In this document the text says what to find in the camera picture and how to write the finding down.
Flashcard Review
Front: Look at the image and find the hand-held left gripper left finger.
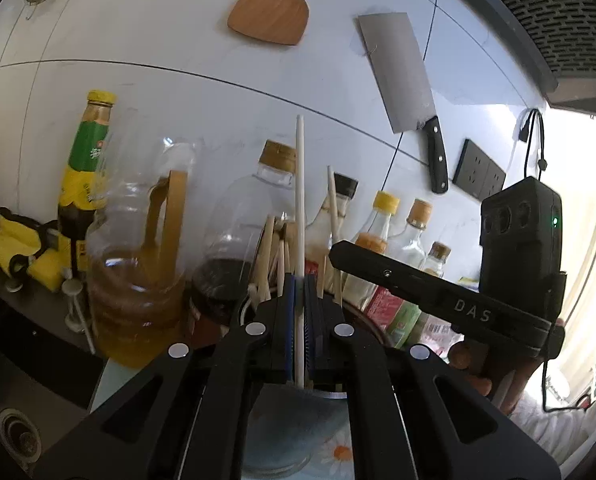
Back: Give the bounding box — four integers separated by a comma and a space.
33, 275, 299, 480

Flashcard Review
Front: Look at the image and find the large clear oil jug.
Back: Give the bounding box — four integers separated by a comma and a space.
84, 105, 201, 368

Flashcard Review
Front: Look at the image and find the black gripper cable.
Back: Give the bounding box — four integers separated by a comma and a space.
542, 355, 594, 412

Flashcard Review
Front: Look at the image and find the clear bottle yellow cap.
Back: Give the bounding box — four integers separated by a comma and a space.
345, 191, 401, 311

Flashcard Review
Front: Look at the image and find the black charger cable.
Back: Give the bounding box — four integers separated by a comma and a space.
518, 107, 549, 181

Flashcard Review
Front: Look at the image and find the black wall socket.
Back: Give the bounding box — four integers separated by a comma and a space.
452, 139, 507, 200

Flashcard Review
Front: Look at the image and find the green label bottle yellow cap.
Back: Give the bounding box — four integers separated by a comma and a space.
57, 90, 118, 281

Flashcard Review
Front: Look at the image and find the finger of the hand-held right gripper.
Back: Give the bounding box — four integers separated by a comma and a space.
329, 240, 553, 358

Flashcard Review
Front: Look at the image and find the person's right hand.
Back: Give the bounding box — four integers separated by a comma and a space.
450, 342, 528, 413

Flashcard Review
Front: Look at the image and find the clear bottle black cap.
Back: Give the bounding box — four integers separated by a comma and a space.
305, 172, 359, 291

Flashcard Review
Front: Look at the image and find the white cloth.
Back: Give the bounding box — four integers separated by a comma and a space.
508, 355, 596, 471

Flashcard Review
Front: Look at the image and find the green plastic bottle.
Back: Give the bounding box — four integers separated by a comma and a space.
387, 302, 423, 350

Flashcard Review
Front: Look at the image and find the small white plastic stand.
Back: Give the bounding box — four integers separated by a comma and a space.
60, 277, 96, 356

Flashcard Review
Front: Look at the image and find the blue daisy print mat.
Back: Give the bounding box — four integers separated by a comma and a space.
90, 355, 359, 480

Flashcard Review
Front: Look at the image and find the dark sauce bottle red label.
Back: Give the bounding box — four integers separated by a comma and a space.
190, 140, 299, 348

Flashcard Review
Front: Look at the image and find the wooden spatula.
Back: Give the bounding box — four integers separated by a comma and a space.
227, 0, 311, 46

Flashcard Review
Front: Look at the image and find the large red label bottle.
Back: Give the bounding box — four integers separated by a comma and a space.
365, 284, 405, 333

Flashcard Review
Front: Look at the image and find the black range hood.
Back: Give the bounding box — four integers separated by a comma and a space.
423, 0, 596, 121

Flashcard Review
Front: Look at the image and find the clear bottle brown cap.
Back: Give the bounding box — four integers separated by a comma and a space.
393, 199, 435, 273

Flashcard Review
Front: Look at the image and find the bunch of chopsticks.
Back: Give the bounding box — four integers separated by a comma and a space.
250, 165, 346, 311

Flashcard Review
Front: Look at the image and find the steel cleaver black handle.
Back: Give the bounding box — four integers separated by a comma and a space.
357, 12, 449, 195

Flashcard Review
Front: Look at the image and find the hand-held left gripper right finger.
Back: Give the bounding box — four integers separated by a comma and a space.
305, 275, 561, 480

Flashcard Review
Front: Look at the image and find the white bag pink print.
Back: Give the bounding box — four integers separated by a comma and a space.
418, 310, 466, 361

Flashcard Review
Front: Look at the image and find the small bottle brown cap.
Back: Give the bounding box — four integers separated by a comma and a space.
422, 241, 452, 281

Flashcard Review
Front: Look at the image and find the pale wooden chopstick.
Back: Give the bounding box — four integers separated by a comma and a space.
295, 115, 307, 391

